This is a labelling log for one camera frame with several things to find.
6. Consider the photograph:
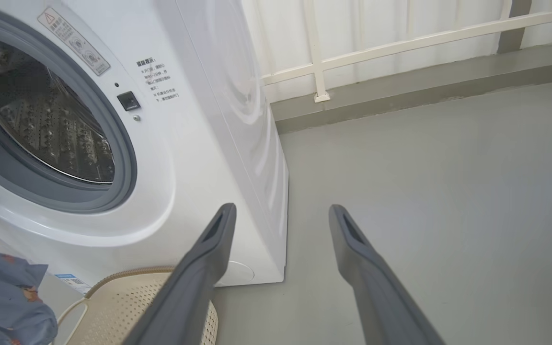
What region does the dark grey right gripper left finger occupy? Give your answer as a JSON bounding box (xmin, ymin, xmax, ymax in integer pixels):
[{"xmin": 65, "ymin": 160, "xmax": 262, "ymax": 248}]
[{"xmin": 123, "ymin": 203, "xmax": 237, "ymax": 345}]

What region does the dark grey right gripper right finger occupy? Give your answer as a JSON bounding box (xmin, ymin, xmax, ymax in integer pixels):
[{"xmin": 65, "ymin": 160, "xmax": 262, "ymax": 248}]
[{"xmin": 329, "ymin": 204, "xmax": 445, "ymax": 345}]

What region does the blue cartoon print garment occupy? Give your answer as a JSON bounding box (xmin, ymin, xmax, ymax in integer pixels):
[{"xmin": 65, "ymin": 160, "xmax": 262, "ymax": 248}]
[{"xmin": 0, "ymin": 204, "xmax": 59, "ymax": 345}]

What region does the cream perforated laundry basket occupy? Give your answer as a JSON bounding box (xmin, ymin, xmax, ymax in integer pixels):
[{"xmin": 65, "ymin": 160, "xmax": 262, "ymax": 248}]
[{"xmin": 58, "ymin": 267, "xmax": 219, "ymax": 345}]

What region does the white front-load washing machine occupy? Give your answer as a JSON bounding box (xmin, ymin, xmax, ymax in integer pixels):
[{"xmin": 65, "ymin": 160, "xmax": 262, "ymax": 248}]
[{"xmin": 0, "ymin": 0, "xmax": 289, "ymax": 288}]

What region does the black door latch socket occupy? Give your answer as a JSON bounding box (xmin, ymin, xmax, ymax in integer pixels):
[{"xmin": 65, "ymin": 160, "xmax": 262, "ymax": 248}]
[{"xmin": 117, "ymin": 91, "xmax": 141, "ymax": 112}]

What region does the round filter cover flap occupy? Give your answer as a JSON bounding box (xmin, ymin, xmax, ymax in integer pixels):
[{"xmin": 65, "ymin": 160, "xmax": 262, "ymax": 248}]
[{"xmin": 216, "ymin": 260, "xmax": 255, "ymax": 287}]

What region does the blue energy label sticker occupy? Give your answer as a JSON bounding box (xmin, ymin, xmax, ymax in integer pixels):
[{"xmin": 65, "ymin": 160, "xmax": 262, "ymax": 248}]
[{"xmin": 55, "ymin": 274, "xmax": 92, "ymax": 294}]

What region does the white metal railing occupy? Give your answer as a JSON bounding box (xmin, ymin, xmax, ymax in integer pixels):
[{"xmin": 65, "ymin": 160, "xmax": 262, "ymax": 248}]
[{"xmin": 242, "ymin": 0, "xmax": 552, "ymax": 104}]

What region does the grey warning sticker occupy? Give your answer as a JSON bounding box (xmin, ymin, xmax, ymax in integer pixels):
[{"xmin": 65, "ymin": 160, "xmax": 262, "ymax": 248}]
[{"xmin": 37, "ymin": 7, "xmax": 111, "ymax": 76}]

